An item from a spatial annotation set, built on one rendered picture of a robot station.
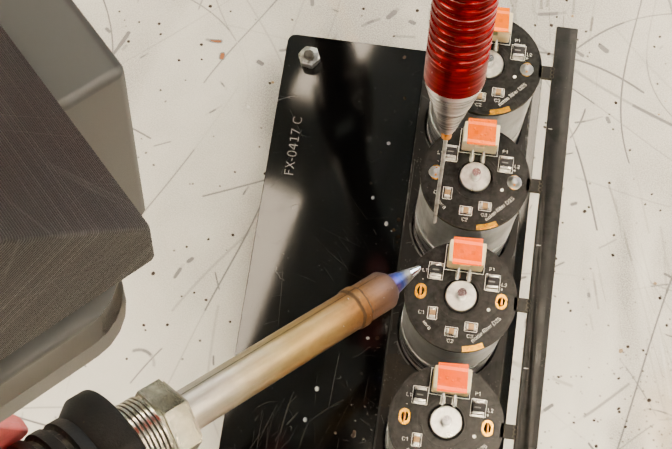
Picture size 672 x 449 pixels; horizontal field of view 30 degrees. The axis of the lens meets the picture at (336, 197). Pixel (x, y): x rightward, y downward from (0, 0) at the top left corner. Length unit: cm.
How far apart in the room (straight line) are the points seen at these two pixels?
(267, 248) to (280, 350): 11
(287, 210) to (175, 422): 13
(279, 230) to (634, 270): 10
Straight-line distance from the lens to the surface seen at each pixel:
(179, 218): 35
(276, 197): 34
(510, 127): 31
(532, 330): 28
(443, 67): 22
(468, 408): 28
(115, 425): 21
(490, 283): 28
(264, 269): 33
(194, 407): 22
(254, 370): 23
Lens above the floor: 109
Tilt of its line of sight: 73 degrees down
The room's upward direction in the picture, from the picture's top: 3 degrees counter-clockwise
